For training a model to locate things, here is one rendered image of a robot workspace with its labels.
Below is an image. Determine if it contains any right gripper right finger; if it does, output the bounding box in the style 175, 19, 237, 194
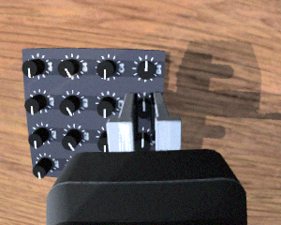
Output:
151, 93, 182, 151

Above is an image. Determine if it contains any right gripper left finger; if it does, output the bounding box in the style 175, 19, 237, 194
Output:
107, 94, 138, 151

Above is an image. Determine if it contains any dark grey knob panel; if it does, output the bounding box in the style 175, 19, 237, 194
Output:
22, 48, 166, 179

